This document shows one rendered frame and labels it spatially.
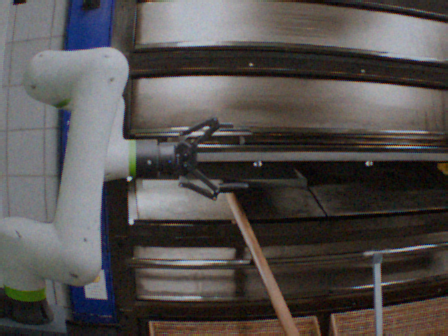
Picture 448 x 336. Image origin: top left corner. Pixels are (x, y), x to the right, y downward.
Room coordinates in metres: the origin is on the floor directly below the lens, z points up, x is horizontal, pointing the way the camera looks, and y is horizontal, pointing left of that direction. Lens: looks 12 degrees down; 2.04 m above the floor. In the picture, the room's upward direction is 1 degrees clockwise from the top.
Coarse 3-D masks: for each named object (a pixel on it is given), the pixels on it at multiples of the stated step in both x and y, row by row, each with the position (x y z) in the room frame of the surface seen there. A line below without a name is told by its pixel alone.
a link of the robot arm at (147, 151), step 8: (136, 144) 2.71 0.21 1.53; (144, 144) 2.71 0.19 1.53; (152, 144) 2.71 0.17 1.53; (136, 152) 2.69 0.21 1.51; (144, 152) 2.69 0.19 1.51; (152, 152) 2.70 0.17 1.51; (136, 160) 2.69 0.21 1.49; (144, 160) 2.69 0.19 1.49; (152, 160) 2.69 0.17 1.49; (136, 168) 2.69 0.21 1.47; (144, 168) 2.69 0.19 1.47; (152, 168) 2.69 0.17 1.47; (136, 176) 2.71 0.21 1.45; (144, 176) 2.71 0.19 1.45; (152, 176) 2.71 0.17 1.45
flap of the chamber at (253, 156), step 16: (208, 160) 3.15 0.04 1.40; (224, 160) 3.16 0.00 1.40; (240, 160) 3.16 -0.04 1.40; (256, 160) 3.17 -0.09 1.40; (272, 160) 3.17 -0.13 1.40; (288, 160) 3.17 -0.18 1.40; (304, 160) 3.18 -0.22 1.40; (320, 160) 3.18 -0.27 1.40; (336, 160) 3.19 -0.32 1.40; (352, 160) 3.19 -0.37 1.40; (368, 160) 3.20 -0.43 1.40; (384, 160) 3.20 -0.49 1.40; (400, 160) 3.21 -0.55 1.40; (416, 160) 3.22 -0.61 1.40; (432, 160) 3.22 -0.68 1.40
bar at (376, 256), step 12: (348, 252) 2.98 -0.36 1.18; (360, 252) 2.98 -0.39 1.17; (372, 252) 2.98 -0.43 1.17; (384, 252) 2.98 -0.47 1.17; (396, 252) 2.98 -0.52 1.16; (408, 252) 2.98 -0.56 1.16; (420, 252) 2.99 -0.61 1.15; (132, 264) 2.91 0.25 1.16; (144, 264) 2.91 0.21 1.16; (156, 264) 2.91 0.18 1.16; (168, 264) 2.92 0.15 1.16; (180, 264) 2.92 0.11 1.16; (192, 264) 2.92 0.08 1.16; (204, 264) 2.93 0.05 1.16; (216, 264) 2.93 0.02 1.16; (228, 264) 2.93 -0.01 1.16; (240, 264) 2.93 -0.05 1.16; (252, 264) 2.94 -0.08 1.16; (276, 264) 2.94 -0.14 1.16; (288, 264) 2.95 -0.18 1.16; (300, 264) 2.95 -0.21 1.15; (312, 264) 2.95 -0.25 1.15; (324, 264) 2.96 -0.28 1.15
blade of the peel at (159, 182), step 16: (160, 176) 3.92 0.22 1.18; (176, 176) 3.93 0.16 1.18; (192, 176) 3.93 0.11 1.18; (208, 176) 3.93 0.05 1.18; (224, 176) 3.94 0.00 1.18; (240, 176) 3.94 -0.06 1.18; (256, 176) 3.94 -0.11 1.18; (272, 176) 3.95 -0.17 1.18; (288, 176) 3.95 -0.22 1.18; (304, 176) 3.85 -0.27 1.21
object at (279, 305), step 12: (240, 216) 3.29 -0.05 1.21; (240, 228) 3.20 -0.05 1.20; (252, 240) 3.02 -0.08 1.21; (252, 252) 2.93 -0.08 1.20; (264, 264) 2.79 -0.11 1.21; (264, 276) 2.69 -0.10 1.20; (276, 288) 2.58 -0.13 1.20; (276, 300) 2.48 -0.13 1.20; (276, 312) 2.42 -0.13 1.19; (288, 312) 2.38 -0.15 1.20; (288, 324) 2.29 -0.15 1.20
